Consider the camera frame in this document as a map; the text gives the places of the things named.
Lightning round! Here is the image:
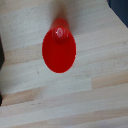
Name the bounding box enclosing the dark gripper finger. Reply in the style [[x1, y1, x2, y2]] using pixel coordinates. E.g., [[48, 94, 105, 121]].
[[0, 92, 3, 107], [0, 35, 5, 70]]

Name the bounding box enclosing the red plastic cup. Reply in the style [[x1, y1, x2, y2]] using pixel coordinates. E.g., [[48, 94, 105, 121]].
[[41, 17, 77, 74]]

